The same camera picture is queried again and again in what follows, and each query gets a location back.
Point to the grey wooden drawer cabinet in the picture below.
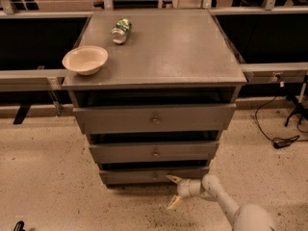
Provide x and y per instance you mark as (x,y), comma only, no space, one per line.
(172,57)

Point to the white ceramic bowl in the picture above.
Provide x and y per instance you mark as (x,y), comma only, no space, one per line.
(85,60)

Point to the black power adapter with cable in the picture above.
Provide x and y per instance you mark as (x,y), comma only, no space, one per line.
(277,143)

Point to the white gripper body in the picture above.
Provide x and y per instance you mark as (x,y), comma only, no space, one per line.
(184,189)

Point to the grey bottom drawer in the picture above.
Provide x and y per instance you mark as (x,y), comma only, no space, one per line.
(151,172)

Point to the grey drawer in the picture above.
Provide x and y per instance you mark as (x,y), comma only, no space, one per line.
(160,118)
(151,172)
(153,151)

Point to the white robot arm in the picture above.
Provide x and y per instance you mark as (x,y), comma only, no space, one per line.
(248,217)

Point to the green soda can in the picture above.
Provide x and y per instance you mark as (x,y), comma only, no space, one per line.
(121,31)

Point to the grey metal railing left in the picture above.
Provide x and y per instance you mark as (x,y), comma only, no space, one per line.
(32,46)

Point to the black object at floor corner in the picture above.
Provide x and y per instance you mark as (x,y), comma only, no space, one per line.
(19,226)

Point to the grey top drawer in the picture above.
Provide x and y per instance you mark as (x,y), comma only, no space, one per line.
(160,118)

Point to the grey middle drawer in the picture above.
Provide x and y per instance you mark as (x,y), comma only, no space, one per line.
(153,151)

